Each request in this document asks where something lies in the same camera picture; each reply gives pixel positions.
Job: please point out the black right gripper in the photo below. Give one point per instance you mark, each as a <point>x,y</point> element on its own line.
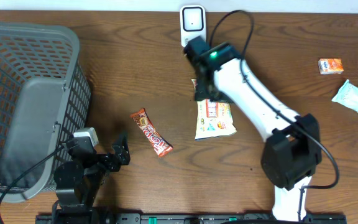
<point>201,91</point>

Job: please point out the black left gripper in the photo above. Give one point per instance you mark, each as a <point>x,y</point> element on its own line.
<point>120,154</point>

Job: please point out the yellow red snack bag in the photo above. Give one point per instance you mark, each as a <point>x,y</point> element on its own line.
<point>213,120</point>

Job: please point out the red brown candy bar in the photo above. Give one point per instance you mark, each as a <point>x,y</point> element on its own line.
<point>160,146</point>

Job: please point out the orange white small box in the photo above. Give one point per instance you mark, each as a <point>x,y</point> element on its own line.
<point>329,66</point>

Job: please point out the light blue wet wipes pack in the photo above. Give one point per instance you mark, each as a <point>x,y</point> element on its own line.
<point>347,96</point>

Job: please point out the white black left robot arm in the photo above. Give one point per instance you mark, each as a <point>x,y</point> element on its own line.
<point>79,180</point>

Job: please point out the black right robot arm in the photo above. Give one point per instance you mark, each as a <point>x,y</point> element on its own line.
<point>291,152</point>

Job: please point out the white barcode scanner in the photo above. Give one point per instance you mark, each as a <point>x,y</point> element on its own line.
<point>192,23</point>

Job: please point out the grey plastic shopping basket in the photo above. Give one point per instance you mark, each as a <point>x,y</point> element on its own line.
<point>44,98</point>

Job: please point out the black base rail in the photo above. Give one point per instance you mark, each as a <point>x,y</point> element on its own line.
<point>135,218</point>

